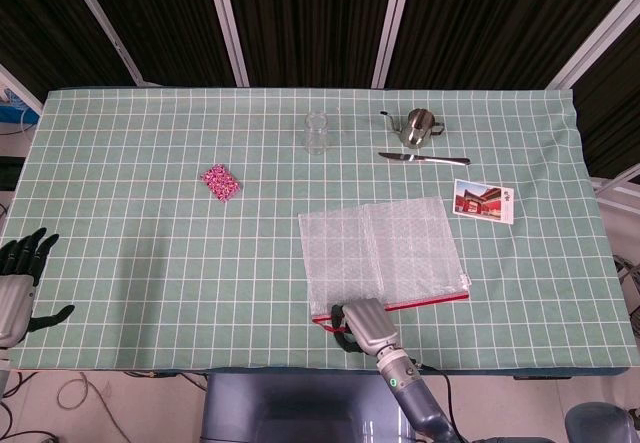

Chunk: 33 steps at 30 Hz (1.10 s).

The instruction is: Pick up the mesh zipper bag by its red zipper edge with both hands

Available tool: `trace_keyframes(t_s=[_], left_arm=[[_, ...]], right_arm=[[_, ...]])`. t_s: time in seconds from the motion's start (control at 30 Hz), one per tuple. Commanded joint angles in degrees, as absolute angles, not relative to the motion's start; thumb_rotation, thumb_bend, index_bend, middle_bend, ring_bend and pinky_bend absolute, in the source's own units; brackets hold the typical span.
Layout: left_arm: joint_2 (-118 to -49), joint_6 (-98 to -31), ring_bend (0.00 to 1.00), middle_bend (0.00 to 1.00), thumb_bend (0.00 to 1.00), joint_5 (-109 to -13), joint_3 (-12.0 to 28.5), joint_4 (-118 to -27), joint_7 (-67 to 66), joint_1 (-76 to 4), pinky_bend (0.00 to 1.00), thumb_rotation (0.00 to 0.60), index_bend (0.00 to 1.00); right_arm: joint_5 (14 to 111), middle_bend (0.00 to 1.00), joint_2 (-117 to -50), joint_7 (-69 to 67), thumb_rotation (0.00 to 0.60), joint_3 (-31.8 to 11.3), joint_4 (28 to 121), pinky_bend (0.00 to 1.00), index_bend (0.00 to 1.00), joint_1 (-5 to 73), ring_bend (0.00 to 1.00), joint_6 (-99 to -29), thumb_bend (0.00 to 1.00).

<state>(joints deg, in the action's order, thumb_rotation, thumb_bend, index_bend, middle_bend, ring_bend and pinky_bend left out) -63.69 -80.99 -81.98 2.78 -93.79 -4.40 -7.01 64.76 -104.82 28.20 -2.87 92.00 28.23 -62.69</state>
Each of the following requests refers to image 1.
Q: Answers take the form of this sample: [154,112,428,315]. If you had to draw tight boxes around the green grid-patterned tablecloth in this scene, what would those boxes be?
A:
[0,86,630,377]

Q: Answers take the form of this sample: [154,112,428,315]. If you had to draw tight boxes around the white aluminium frame post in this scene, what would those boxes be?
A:
[204,0,250,88]
[370,0,415,89]
[545,0,640,89]
[0,62,46,114]

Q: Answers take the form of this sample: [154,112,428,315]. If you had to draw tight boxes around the white aluminium frame rail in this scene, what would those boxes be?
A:
[592,165,640,200]

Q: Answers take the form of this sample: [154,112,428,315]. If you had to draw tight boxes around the steel table knife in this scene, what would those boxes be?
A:
[377,151,472,167]

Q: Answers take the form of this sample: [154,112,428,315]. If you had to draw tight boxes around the red building postcard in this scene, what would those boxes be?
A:
[451,178,516,225]

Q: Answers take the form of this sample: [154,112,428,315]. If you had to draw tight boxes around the grey-blue robot torso base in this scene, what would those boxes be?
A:
[201,372,416,443]

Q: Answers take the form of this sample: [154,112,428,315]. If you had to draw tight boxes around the beige floor cable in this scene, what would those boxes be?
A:
[56,371,126,443]

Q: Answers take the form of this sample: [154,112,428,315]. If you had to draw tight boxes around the clear red-zip pouch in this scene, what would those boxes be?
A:
[298,195,472,334]

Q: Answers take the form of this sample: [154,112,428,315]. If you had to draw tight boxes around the steel gooseneck pitcher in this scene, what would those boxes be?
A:
[379,107,447,147]

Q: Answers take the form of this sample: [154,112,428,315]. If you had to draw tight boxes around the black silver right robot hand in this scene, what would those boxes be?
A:
[329,298,401,356]

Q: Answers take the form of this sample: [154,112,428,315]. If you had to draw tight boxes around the pink patterned small pack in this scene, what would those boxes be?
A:
[199,163,239,202]

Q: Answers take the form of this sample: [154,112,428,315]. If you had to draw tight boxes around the blue white poster board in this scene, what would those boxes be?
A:
[0,87,41,125]

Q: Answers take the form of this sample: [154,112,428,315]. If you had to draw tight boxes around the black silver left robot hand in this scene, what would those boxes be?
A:
[0,227,76,349]

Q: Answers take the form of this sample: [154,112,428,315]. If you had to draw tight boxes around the thin white frame post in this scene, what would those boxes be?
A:
[59,0,151,87]

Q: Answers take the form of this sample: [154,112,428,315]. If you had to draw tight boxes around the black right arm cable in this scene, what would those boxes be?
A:
[413,361,465,442]

